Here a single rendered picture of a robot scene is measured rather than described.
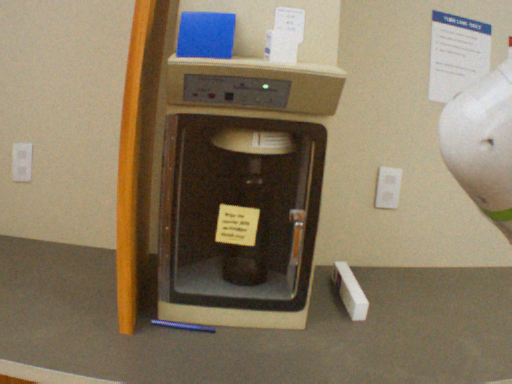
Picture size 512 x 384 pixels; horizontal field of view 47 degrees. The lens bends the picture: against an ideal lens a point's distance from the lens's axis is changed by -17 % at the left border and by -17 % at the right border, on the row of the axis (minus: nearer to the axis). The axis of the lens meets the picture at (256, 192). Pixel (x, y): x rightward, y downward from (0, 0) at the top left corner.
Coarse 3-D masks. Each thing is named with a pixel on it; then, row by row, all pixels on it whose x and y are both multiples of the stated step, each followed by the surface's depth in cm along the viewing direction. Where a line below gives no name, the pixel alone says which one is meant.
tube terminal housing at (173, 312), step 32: (192, 0) 122; (224, 0) 123; (256, 0) 123; (288, 0) 123; (320, 0) 124; (256, 32) 125; (320, 32) 126; (320, 224) 137; (192, 320) 141; (224, 320) 142; (256, 320) 142; (288, 320) 142
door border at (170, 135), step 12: (168, 132) 129; (168, 144) 129; (168, 156) 130; (168, 168) 131; (168, 180) 131; (168, 192) 132; (168, 204) 133; (168, 216) 133; (168, 228) 134; (168, 240) 135; (168, 252) 135; (168, 264) 136; (168, 276) 137; (168, 288) 138; (168, 300) 138
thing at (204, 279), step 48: (192, 144) 130; (240, 144) 130; (288, 144) 131; (192, 192) 132; (240, 192) 133; (288, 192) 133; (192, 240) 135; (288, 240) 136; (192, 288) 138; (240, 288) 138; (288, 288) 139
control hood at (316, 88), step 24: (168, 72) 117; (192, 72) 117; (216, 72) 117; (240, 72) 117; (264, 72) 117; (288, 72) 117; (312, 72) 117; (336, 72) 117; (168, 96) 124; (288, 96) 123; (312, 96) 123; (336, 96) 122
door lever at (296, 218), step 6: (294, 216) 134; (300, 216) 134; (294, 222) 131; (300, 222) 130; (294, 228) 130; (300, 228) 130; (294, 234) 130; (300, 234) 130; (294, 240) 131; (300, 240) 131; (294, 246) 131; (300, 246) 131; (294, 252) 131; (294, 258) 132; (294, 264) 132
